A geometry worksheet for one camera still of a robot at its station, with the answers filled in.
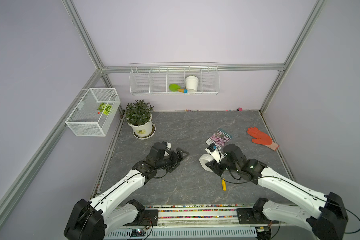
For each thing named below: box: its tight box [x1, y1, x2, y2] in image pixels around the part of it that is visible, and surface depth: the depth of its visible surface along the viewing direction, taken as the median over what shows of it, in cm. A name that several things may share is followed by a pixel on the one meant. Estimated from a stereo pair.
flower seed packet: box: [205, 128, 233, 151], surface depth 106 cm
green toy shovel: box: [169, 84, 188, 94], surface depth 101 cm
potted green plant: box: [124, 100, 156, 140], surface depth 97 cm
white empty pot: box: [185, 75, 199, 92], surface depth 94 cm
